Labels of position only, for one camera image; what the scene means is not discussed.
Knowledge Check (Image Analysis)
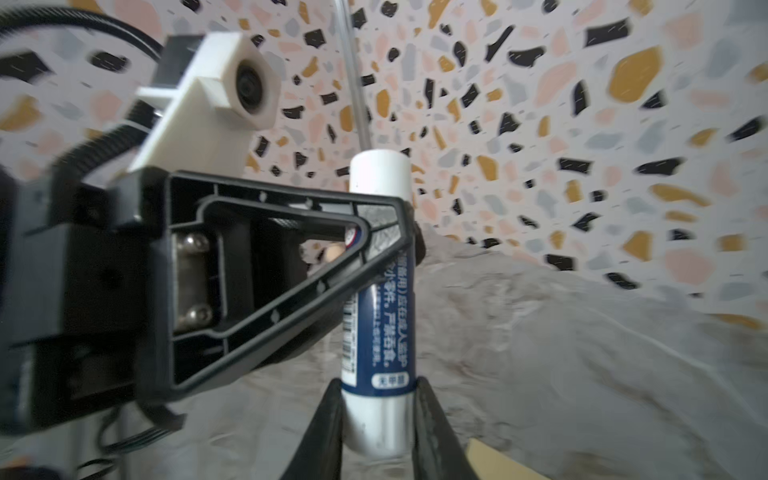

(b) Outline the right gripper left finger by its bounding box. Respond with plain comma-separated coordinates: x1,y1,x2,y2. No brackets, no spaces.
280,379,344,480

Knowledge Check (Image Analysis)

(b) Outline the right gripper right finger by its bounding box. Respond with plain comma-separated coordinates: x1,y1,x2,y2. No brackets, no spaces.
412,376,478,480

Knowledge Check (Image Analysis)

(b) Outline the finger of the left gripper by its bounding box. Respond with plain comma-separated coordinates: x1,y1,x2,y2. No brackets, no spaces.
136,172,415,404

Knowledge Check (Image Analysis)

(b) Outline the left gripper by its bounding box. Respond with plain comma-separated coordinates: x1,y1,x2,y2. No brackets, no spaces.
1,167,168,435

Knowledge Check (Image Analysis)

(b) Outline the yellow paper envelope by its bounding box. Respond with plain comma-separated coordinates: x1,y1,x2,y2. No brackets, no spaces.
466,438,548,480

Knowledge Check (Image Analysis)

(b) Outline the beige wooden stamp handle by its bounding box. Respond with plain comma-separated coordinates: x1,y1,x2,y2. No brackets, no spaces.
322,242,346,264

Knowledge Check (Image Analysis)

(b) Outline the black corrugated cable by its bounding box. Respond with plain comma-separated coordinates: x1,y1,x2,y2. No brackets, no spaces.
0,5,166,187

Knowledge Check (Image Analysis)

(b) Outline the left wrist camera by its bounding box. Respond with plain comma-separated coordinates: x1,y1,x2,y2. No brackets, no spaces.
128,32,281,178

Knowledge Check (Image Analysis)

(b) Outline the left corner aluminium post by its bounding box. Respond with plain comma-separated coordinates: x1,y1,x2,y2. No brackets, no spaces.
334,0,372,151

